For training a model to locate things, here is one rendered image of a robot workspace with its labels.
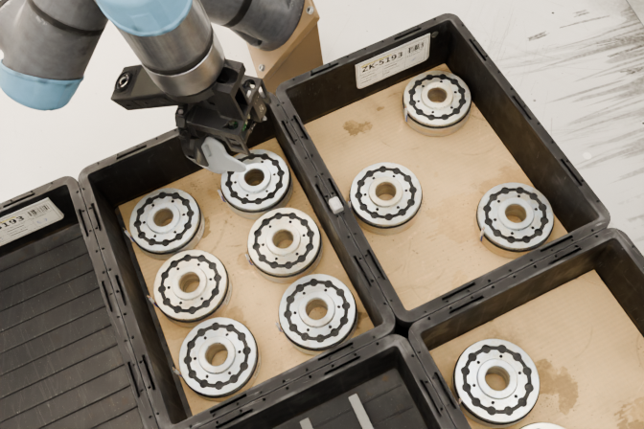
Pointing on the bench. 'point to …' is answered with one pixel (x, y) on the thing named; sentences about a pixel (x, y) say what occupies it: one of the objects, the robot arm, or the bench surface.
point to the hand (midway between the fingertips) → (223, 145)
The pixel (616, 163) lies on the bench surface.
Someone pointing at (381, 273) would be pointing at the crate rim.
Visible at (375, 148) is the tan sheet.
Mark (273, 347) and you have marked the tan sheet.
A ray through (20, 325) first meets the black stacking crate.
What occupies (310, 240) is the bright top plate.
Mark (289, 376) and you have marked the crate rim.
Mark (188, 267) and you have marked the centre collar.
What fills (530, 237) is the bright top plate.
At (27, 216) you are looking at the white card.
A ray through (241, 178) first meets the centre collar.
